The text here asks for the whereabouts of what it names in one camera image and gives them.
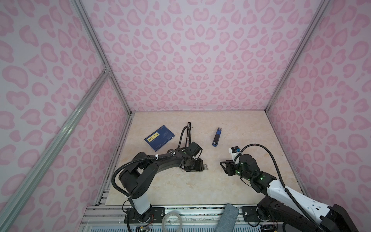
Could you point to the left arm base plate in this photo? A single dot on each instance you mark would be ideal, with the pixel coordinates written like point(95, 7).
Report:
point(153, 214)

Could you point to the blue booklet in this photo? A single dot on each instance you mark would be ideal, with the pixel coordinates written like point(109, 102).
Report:
point(159, 138)

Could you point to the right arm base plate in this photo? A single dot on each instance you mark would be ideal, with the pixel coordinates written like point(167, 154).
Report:
point(252, 215)

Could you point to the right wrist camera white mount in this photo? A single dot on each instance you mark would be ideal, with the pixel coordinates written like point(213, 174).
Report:
point(234, 151)

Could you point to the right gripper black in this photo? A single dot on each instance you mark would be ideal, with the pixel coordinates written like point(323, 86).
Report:
point(229, 166)

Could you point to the grey cloth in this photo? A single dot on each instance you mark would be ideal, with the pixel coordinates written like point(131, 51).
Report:
point(228, 219)

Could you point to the clear tape roll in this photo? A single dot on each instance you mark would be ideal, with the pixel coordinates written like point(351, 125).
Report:
point(172, 218)

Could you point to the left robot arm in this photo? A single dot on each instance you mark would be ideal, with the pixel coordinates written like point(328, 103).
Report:
point(134, 178)

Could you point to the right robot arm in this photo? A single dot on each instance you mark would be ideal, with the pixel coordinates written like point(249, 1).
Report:
point(284, 204)

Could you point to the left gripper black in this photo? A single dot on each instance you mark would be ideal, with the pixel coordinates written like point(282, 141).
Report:
point(199, 166)

